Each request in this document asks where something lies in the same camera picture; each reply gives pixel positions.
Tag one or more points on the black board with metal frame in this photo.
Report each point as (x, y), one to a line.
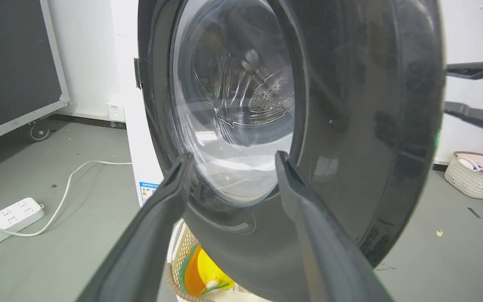
(11, 63)

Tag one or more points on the white washing machine body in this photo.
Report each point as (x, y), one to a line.
(134, 138)

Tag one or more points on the white wall socket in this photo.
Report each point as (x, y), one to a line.
(115, 112)

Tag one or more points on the yellow orange toy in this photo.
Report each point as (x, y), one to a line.
(201, 272)

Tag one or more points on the beige woven basket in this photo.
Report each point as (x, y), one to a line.
(183, 256)

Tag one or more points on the white woven laundry basket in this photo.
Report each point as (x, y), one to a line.
(472, 182)

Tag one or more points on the white power strip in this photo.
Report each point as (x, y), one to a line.
(2, 222)

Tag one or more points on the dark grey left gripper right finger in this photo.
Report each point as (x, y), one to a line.
(329, 256)

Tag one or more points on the dark round washing machine door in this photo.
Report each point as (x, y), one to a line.
(350, 147)

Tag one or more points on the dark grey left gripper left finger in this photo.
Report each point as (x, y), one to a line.
(141, 247)

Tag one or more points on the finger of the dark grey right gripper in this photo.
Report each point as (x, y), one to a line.
(480, 69)
(480, 117)

